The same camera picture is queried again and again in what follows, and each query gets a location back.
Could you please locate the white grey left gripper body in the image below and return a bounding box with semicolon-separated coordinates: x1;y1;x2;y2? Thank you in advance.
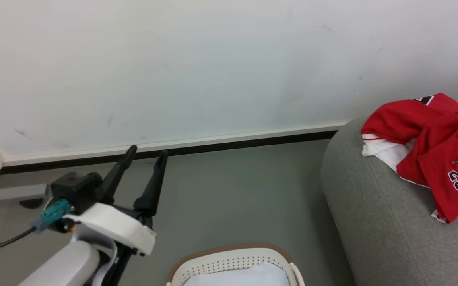
67;203;157;286

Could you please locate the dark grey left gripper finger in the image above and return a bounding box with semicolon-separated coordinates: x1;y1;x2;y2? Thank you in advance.
101;145;138;205
133;150;169;217

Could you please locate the red jersey with white trim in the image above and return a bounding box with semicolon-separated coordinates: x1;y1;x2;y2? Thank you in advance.
361;93;458;224

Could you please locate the white perforated laundry basket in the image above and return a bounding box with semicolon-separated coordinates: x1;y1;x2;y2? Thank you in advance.
167;243;305;286

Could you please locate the light blue clothing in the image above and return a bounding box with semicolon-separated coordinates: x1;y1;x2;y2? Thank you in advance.
183;262;291;286

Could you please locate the black round foot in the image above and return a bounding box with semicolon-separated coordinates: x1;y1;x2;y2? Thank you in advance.
19;198;43;210

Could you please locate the grey metal base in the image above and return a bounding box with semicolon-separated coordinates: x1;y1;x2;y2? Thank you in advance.
0;183;49;204

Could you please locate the grey fabric sofa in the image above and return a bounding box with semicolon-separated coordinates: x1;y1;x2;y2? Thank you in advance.
320;101;458;286

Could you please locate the white wall baseboard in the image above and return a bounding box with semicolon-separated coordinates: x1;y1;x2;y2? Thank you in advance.
2;120;349;167

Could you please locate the teal cable connector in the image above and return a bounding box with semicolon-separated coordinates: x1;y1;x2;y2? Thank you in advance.
33;199;73;233

